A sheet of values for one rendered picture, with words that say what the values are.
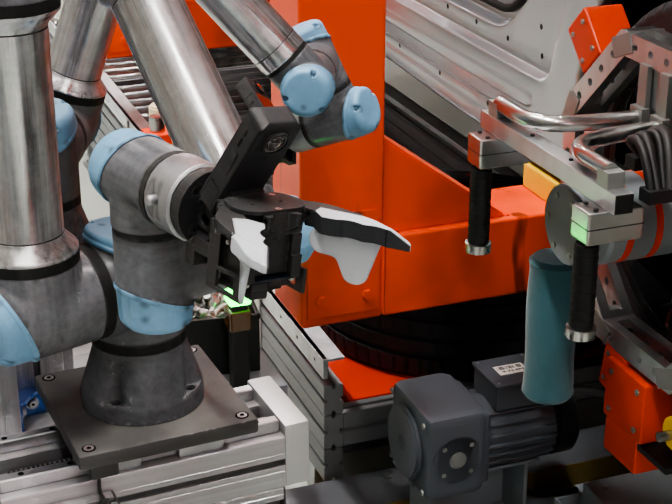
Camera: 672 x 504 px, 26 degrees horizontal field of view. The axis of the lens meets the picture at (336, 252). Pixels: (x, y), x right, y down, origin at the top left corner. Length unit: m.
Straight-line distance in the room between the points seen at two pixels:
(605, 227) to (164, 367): 0.68
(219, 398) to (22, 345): 0.29
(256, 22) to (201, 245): 0.81
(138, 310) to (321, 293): 1.24
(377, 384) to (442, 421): 0.41
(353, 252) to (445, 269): 1.49
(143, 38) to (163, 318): 0.31
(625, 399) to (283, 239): 1.31
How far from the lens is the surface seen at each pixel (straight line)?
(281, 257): 1.25
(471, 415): 2.64
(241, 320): 2.54
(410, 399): 2.68
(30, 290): 1.64
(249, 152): 1.23
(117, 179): 1.38
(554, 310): 2.44
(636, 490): 2.80
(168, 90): 1.52
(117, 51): 4.43
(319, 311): 2.66
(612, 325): 2.50
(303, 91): 2.07
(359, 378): 3.03
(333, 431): 2.91
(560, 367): 2.49
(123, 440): 1.75
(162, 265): 1.40
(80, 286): 1.67
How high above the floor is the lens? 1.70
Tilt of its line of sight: 23 degrees down
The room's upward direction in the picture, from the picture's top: straight up
